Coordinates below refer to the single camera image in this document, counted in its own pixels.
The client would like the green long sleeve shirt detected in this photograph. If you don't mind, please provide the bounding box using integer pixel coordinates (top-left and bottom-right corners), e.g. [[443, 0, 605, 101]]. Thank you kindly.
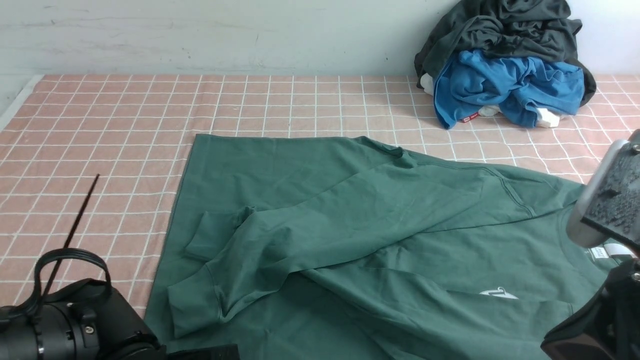
[[145, 134, 629, 360]]

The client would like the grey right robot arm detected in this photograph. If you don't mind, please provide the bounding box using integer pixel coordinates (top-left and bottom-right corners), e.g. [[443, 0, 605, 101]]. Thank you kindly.
[[541, 130, 640, 360]]

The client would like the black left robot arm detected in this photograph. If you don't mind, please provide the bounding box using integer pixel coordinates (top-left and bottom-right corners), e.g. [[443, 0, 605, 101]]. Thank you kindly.
[[1, 279, 240, 360]]

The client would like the blue crumpled garment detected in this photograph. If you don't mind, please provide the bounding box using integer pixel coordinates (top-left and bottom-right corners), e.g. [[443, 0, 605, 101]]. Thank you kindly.
[[433, 48, 585, 129]]

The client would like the pink checkered tablecloth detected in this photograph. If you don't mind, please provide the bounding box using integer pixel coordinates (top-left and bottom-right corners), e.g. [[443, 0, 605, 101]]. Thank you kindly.
[[1, 75, 639, 312]]

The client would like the dark grey crumpled garment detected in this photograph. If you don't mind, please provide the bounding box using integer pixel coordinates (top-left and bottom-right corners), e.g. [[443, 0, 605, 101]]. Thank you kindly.
[[414, 0, 597, 105]]

